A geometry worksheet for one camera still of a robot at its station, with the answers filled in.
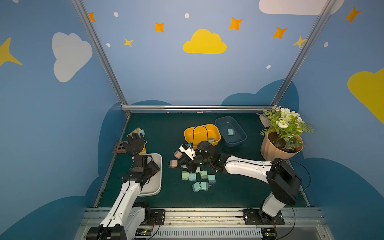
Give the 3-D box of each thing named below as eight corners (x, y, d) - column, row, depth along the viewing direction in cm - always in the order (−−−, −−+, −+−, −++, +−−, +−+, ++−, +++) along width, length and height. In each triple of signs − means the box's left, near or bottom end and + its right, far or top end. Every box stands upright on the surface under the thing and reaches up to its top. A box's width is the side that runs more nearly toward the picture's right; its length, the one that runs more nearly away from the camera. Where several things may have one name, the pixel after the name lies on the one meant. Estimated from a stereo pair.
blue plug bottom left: (193, 193, 83) (193, 192, 81) (190, 186, 86) (190, 184, 83) (201, 189, 85) (202, 187, 82) (198, 182, 87) (198, 180, 84)
